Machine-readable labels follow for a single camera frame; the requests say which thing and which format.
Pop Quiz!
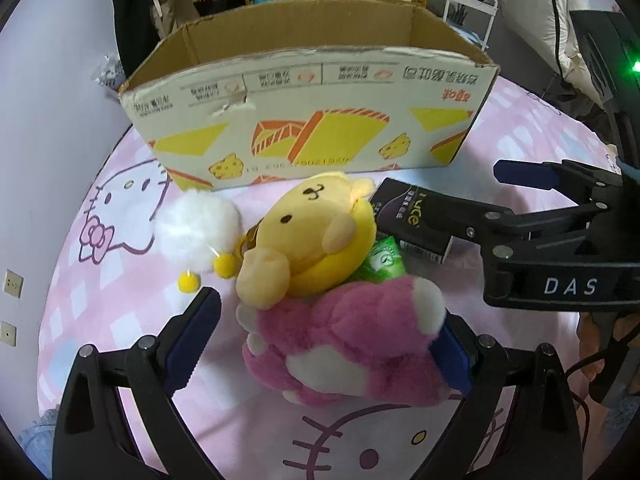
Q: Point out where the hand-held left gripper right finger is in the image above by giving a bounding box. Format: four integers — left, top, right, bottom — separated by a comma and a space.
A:
429, 312, 588, 480

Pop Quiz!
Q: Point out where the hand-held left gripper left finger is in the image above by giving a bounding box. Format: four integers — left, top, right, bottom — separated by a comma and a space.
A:
52, 287, 223, 480

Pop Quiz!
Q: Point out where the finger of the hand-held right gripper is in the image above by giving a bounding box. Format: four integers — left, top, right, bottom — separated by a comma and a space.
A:
493, 159, 623, 211
440, 195, 601, 271

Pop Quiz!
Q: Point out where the pink plush toy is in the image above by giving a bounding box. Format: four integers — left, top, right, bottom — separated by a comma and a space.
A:
235, 275, 451, 408

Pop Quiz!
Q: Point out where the green tissue pack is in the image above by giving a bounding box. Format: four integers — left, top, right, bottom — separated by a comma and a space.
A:
350, 236, 406, 283

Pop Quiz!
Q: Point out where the white fluffy pom-pom toy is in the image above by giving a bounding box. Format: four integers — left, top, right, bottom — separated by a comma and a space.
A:
155, 191, 243, 295

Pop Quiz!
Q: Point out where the yellow bear plush toy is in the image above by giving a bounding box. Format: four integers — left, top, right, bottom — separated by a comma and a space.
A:
235, 170, 377, 311

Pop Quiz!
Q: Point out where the printed cardboard box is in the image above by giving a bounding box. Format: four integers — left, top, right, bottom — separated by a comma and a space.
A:
119, 0, 500, 193

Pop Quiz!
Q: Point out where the person's right hand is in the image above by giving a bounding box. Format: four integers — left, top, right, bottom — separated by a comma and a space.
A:
575, 312, 640, 403

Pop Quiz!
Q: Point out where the black packet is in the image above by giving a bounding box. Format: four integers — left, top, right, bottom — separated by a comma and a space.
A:
369, 177, 456, 266

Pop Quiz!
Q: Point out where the pink cat printed blanket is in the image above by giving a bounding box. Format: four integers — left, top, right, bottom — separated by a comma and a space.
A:
35, 75, 640, 480

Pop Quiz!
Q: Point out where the cream folded mattress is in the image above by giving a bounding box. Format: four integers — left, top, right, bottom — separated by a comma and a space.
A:
490, 0, 583, 81

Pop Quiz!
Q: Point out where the blue lace cloth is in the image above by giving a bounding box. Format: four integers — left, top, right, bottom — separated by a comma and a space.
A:
17, 407, 63, 478

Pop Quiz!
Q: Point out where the white trolley cart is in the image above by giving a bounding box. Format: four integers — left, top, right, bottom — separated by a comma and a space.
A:
442, 0, 500, 53

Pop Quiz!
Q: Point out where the clear plastic bag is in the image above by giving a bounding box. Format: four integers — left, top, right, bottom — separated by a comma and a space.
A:
91, 52, 126, 95

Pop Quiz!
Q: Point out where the beige garment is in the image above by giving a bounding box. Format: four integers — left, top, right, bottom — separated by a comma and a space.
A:
150, 0, 203, 41

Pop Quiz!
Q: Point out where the black coat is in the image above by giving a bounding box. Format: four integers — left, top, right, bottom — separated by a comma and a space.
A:
111, 0, 161, 66

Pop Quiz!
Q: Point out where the black cable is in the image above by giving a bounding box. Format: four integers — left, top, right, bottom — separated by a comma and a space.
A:
564, 345, 613, 480

